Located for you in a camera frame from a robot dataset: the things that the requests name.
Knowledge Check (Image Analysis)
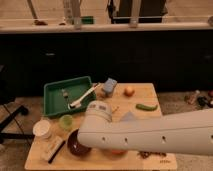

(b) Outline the white dish brush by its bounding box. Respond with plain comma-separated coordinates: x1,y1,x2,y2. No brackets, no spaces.
68,83,100,109

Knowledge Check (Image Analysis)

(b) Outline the wooden table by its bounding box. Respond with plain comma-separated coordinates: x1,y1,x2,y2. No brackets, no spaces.
25,83,177,171

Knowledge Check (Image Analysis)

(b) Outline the green box on counter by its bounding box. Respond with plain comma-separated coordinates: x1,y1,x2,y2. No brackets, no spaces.
81,16,94,24

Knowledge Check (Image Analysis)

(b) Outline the white paper cup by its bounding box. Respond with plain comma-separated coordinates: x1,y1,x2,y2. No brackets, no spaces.
33,120,51,139

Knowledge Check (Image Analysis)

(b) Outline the orange bowl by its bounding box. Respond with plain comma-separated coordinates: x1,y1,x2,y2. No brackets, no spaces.
107,150,127,155

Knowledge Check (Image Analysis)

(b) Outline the blue sponge block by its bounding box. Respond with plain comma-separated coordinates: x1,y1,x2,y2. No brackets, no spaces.
102,78,117,97

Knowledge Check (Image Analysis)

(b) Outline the green plastic tray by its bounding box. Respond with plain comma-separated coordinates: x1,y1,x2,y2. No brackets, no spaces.
43,76,96,118

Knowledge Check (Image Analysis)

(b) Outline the grey blue cloth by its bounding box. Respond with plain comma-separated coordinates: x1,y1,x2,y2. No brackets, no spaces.
121,112,137,121

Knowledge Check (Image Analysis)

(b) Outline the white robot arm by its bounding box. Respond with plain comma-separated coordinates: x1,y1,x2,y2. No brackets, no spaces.
77,100,213,155

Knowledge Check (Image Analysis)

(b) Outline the small object in tray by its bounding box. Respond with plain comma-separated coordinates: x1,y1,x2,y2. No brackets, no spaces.
62,89,68,99

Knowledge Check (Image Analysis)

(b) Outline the dark maroon bowl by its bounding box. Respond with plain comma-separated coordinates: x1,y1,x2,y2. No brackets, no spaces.
67,130,91,156

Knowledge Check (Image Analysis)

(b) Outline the green plastic cup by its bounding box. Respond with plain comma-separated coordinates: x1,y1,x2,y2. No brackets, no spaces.
59,115,72,131

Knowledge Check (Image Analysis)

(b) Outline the green cucumber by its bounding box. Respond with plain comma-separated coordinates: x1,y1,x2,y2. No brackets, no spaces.
136,104,158,111

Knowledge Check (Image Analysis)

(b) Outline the black office chair base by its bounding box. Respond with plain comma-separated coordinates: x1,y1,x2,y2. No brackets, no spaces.
0,64,35,145

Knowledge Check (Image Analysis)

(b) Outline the orange apple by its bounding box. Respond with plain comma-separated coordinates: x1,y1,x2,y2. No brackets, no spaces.
124,86,135,97

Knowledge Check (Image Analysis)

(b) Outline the bunch of red grapes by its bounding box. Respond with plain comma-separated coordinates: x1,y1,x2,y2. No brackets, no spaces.
138,151,167,159

